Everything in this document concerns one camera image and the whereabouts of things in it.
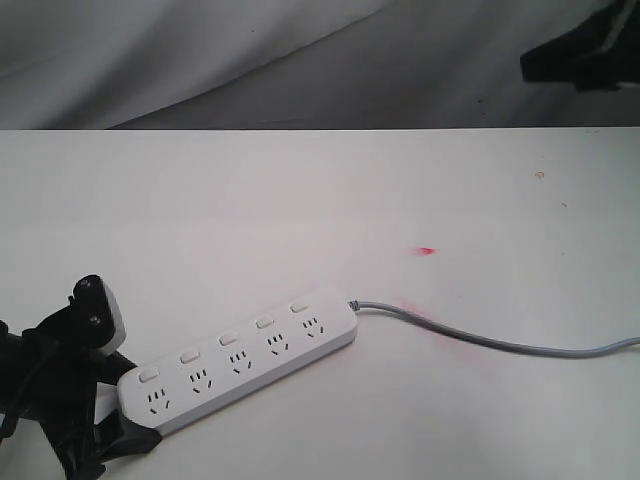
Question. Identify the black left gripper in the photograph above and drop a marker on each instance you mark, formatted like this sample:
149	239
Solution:
48	377

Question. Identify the white power strip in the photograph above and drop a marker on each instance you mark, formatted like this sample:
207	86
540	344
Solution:
180	388

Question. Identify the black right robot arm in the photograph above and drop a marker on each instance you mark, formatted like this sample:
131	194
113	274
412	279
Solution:
600	54

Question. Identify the grey backdrop cloth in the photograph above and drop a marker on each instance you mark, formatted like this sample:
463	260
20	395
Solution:
290	65

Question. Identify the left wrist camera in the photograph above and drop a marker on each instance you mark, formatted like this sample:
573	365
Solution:
96	318

